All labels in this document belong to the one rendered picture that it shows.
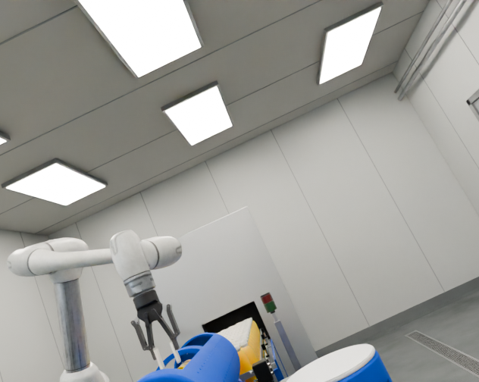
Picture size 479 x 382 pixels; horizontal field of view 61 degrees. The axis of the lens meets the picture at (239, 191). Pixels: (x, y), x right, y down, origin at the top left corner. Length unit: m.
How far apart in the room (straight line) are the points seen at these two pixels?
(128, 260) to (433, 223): 5.62
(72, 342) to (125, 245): 0.69
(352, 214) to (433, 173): 1.34
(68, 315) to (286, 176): 4.88
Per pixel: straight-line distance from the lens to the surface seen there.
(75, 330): 1.92
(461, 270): 6.64
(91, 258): 1.59
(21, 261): 1.76
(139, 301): 1.34
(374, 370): 1.21
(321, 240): 6.23
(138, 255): 1.35
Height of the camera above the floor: 1.32
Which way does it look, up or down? 13 degrees up
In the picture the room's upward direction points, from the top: 25 degrees counter-clockwise
